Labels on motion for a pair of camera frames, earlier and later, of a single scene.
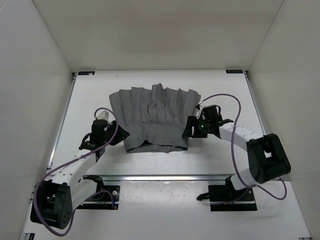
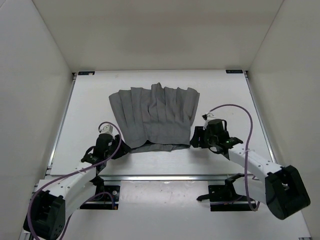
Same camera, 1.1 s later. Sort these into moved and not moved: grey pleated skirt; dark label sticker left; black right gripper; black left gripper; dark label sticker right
Moved: black left gripper; black right gripper
Not moved: dark label sticker left; dark label sticker right; grey pleated skirt
